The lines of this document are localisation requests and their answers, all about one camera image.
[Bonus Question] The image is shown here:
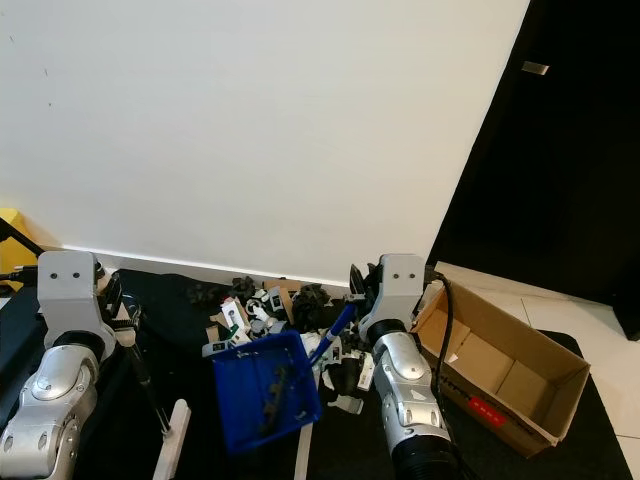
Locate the white brush with black stick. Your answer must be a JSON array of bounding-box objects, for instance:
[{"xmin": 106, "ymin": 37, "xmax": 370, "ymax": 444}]
[{"xmin": 123, "ymin": 333, "xmax": 192, "ymax": 480}]

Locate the blue dustpan with long handle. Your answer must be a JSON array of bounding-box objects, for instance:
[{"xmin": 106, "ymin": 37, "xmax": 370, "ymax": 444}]
[{"xmin": 211, "ymin": 303, "xmax": 358, "ymax": 457}]

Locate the black floor mat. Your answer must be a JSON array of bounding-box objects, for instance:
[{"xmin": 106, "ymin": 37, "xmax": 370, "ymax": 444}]
[{"xmin": 0, "ymin": 268, "xmax": 633, "ymax": 480}]

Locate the black crumpled glove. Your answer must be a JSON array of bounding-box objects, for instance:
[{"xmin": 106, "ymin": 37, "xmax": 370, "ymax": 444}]
[
  {"xmin": 289, "ymin": 284, "xmax": 332, "ymax": 322},
  {"xmin": 227, "ymin": 276, "xmax": 262, "ymax": 302}
]

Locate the brown cardboard scrap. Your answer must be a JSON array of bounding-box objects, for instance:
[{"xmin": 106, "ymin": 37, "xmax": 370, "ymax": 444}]
[{"xmin": 264, "ymin": 279, "xmax": 302, "ymax": 300}]

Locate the white printed packet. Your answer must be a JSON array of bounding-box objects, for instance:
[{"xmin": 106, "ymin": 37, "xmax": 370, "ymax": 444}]
[{"xmin": 354, "ymin": 351, "xmax": 377, "ymax": 392}]

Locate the black bag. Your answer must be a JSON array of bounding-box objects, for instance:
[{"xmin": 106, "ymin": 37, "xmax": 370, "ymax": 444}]
[{"xmin": 0, "ymin": 288, "xmax": 53, "ymax": 403}]

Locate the white tube with green print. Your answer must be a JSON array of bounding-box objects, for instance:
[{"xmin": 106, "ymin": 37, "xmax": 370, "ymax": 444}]
[{"xmin": 221, "ymin": 296, "xmax": 254, "ymax": 347}]

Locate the yellow plastic object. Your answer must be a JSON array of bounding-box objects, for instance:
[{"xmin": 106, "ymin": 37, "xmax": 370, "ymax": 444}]
[{"xmin": 0, "ymin": 206, "xmax": 42, "ymax": 257}]

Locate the brown cardboard box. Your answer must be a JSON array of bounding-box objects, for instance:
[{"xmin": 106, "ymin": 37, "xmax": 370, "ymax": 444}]
[{"xmin": 410, "ymin": 279, "xmax": 592, "ymax": 460}]

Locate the white tape strip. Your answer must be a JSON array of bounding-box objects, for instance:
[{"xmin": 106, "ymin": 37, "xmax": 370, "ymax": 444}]
[{"xmin": 294, "ymin": 438, "xmax": 313, "ymax": 480}]

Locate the black door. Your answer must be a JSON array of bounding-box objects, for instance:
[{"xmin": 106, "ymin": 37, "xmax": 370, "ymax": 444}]
[{"xmin": 425, "ymin": 0, "xmax": 640, "ymax": 343}]

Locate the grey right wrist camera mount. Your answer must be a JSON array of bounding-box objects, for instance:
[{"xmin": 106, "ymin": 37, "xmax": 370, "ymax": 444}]
[{"xmin": 360, "ymin": 253, "xmax": 430, "ymax": 338}]

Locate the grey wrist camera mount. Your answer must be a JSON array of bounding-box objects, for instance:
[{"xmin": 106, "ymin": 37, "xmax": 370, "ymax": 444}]
[
  {"xmin": 360, "ymin": 253, "xmax": 430, "ymax": 338},
  {"xmin": 37, "ymin": 250, "xmax": 113, "ymax": 353}
]

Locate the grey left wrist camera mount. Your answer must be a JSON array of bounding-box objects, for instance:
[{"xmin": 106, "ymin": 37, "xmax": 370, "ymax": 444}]
[{"xmin": 37, "ymin": 250, "xmax": 113, "ymax": 353}]

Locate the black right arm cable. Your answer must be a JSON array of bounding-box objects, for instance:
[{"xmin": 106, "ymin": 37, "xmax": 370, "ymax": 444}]
[{"xmin": 426, "ymin": 268, "xmax": 463, "ymax": 473}]

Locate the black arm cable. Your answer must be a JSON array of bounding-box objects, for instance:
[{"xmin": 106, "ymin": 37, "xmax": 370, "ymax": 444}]
[
  {"xmin": 426, "ymin": 268, "xmax": 463, "ymax": 473},
  {"xmin": 0, "ymin": 262, "xmax": 49, "ymax": 289}
]

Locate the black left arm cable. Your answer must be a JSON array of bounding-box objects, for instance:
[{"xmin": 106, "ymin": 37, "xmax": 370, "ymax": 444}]
[{"xmin": 0, "ymin": 262, "xmax": 49, "ymax": 289}]

